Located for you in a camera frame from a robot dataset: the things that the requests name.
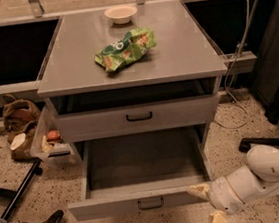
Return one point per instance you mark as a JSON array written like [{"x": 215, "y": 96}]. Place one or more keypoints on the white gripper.
[{"x": 221, "y": 195}]

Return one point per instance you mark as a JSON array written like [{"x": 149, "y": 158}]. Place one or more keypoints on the grey drawer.
[
  {"x": 139, "y": 172},
  {"x": 115, "y": 112}
]

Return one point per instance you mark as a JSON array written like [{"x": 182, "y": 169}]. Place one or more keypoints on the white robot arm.
[{"x": 259, "y": 177}]

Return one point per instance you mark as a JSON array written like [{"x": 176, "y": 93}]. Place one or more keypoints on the grey drawer cabinet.
[{"x": 182, "y": 53}]

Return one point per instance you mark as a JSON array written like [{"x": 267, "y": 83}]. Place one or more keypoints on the clear plastic storage bin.
[{"x": 48, "y": 144}]

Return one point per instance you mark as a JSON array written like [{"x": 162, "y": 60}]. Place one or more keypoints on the green chip bag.
[{"x": 129, "y": 49}]

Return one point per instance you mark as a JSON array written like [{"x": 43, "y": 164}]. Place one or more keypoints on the black tripod leg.
[{"x": 14, "y": 196}]

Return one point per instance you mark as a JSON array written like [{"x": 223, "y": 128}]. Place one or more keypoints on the white bowl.
[{"x": 121, "y": 14}]

